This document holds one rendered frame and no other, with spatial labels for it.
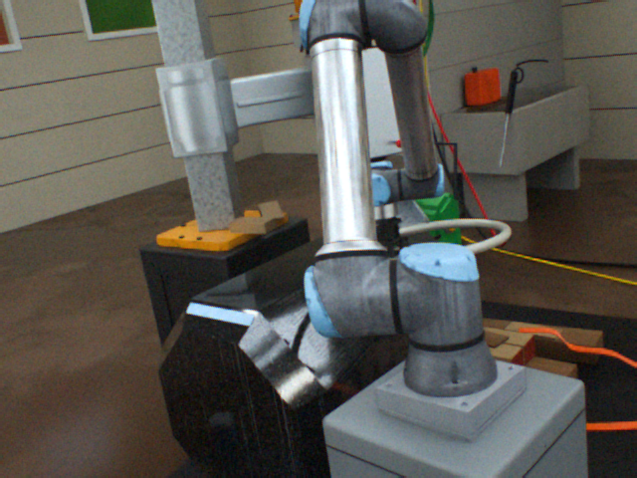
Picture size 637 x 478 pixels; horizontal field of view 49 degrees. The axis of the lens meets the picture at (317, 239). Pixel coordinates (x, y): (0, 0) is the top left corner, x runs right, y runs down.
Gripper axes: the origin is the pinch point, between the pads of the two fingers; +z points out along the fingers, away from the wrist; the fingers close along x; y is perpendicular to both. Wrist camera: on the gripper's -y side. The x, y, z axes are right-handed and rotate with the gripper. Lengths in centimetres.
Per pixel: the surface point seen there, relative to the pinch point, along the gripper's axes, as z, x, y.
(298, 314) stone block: 9.2, -18.3, -25.5
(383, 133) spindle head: -38, 52, -45
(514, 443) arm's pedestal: 6, -50, 79
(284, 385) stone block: 25.0, -35.1, -15.8
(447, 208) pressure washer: 24, 165, -115
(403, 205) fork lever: -10, 47, -35
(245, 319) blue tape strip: 5.9, -34.6, -31.4
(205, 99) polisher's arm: -62, 21, -121
